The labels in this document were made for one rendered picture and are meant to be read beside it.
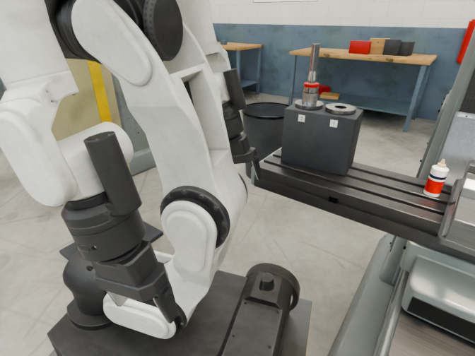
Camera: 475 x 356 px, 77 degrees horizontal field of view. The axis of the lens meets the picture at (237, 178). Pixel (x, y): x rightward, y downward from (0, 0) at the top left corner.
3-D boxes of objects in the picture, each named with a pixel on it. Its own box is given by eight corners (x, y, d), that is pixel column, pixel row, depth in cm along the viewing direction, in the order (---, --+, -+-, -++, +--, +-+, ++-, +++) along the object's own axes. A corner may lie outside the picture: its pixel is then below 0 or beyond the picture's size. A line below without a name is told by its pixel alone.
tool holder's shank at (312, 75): (305, 82, 94) (309, 43, 88) (314, 81, 94) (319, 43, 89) (308, 84, 91) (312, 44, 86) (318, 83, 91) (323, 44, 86)
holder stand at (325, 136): (344, 176, 94) (357, 115, 84) (280, 161, 103) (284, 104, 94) (353, 162, 103) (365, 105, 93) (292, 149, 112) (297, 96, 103)
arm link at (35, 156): (33, 208, 35) (-34, 94, 29) (92, 174, 42) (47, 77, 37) (69, 210, 32) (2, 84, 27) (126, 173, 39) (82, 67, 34)
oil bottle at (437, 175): (438, 198, 82) (452, 163, 77) (422, 194, 84) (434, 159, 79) (440, 193, 85) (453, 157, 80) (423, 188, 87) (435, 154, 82)
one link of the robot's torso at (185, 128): (172, 260, 60) (44, 14, 44) (206, 212, 75) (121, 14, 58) (239, 256, 54) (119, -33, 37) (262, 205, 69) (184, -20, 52)
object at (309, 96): (300, 101, 97) (301, 85, 95) (313, 100, 98) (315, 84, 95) (305, 104, 93) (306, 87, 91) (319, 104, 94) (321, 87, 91)
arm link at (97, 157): (54, 234, 38) (8, 153, 34) (113, 192, 47) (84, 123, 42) (118, 243, 34) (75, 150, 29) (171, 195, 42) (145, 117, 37)
